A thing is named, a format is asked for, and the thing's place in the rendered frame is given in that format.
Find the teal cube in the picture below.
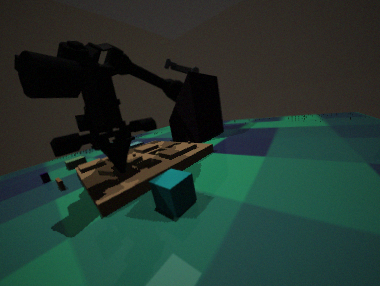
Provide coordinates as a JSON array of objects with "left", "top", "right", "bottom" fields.
[{"left": 149, "top": 169, "right": 197, "bottom": 218}]

